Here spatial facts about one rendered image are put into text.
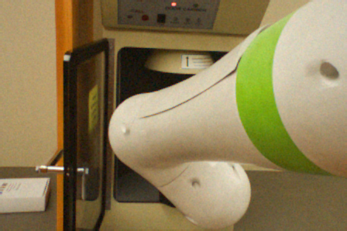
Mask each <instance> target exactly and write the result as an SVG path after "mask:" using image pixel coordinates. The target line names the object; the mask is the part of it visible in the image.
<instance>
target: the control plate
mask: <svg viewBox="0 0 347 231"><path fill-rule="evenodd" d="M171 2H176V5H175V6H172V5H171ZM193 4H198V7H197V8H194V7H193ZM219 4H220V0H118V24H119V25H133V26H153V27H171V28H181V29H209V30H212V27H213V25H214V23H215V18H216V14H217V11H218V6H219ZM129 14H130V15H132V18H131V19H129V18H128V15H129ZM158 14H164V15H166V20H165V23H158V22H157V18H158ZM143 15H148V16H149V19H148V20H146V21H144V20H142V16H143ZM174 17H177V21H174ZM186 18H190V20H189V22H187V21H186ZM199 18H201V22H198V19H199Z"/></svg>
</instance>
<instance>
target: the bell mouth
mask: <svg viewBox="0 0 347 231"><path fill-rule="evenodd" d="M214 63H215V61H214V58H213V56H212V52H211V51H208V50H176V49H155V48H153V49H152V50H151V52H150V53H149V56H148V58H147V59H146V62H145V64H144V67H146V68H147V69H150V70H152V71H159V72H168V73H173V74H198V73H199V72H201V71H203V70H204V69H206V68H207V67H210V66H211V65H212V64H214Z"/></svg>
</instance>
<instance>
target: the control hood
mask: <svg viewBox="0 0 347 231"><path fill-rule="evenodd" d="M269 3H270V0H220V4H219V6H218V11H217V14H216V18H215V23H214V25H213V27H212V30H209V29H181V28H171V27H153V26H133V25H119V24H118V0H101V18H102V25H103V26H105V27H115V28H135V29H154V30H174V31H184V32H204V33H233V34H252V33H253V32H255V30H258V28H259V27H260V23H261V22H262V21H263V17H264V15H265V12H266V9H267V8H268V6H269Z"/></svg>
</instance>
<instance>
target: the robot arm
mask: <svg viewBox="0 0 347 231"><path fill-rule="evenodd" d="M272 24H273V23H270V24H267V25H265V26H262V27H260V28H259V29H258V30H255V32H253V33H252V34H250V35H249V36H248V37H247V38H246V39H245V40H243V41H242V42H241V43H240V44H239V45H238V46H237V47H235V48H234V49H233V50H231V52H228V53H227V54H226V55H225V56H223V57H222V59H220V60H218V61H217V62H215V63H214V64H212V65H211V66H210V67H207V68H206V69H204V70H203V71H201V72H199V73H198V74H196V75H194V76H193V77H192V78H189V79H187V80H186V81H182V82H180V83H178V84H175V85H172V86H171V87H168V88H164V89H162V90H159V91H156V92H151V93H146V94H139V95H134V96H132V97H130V98H127V100H125V101H124V102H123V103H121V104H120V105H119V106H118V108H117V109H116V110H115V112H114V114H113V115H112V117H111V119H110V123H109V127H108V138H109V141H110V145H111V147H112V149H113V151H114V153H115V155H116V156H117V157H118V158H119V159H120V160H121V161H122V162H123V163H124V164H126V165H127V166H129V167H130V168H132V169H133V170H134V171H135V172H137V173H138V174H140V175H142V177H144V178H145V179H146V180H147V181H148V182H150V183H151V184H153V185H155V187H156V188H157V189H158V190H159V191H161V192H162V193H163V194H164V195H165V196H166V198H168V199H169V200H170V201H171V202H172V203H173V204H174V206H176V208H177V209H179V211H180V212H181V213H182V214H183V216H184V217H185V218H186V219H187V220H188V221H189V222H191V223H193V224H194V225H195V226H197V227H200V228H202V229H209V230H218V229H224V228H228V227H230V226H232V225H234V224H235V223H236V222H237V221H239V220H240V219H241V218H242V216H243V215H244V214H245V212H246V210H247V208H248V207H249V203H250V197H251V188H250V184H249V179H248V178H247V174H246V173H245V171H244V169H243V168H242V167H241V166H240V164H246V165H250V166H257V167H262V168H270V169H274V170H278V171H290V172H295V173H305V174H315V175H327V176H333V177H341V178H347V0H312V1H310V2H308V3H307V4H305V5H304V6H302V7H300V8H299V9H297V10H296V11H294V12H292V13H291V14H289V15H288V16H285V17H284V18H283V19H281V20H280V21H278V22H275V24H273V25H272ZM269 26H270V27H269ZM268 27H269V28H268Z"/></svg>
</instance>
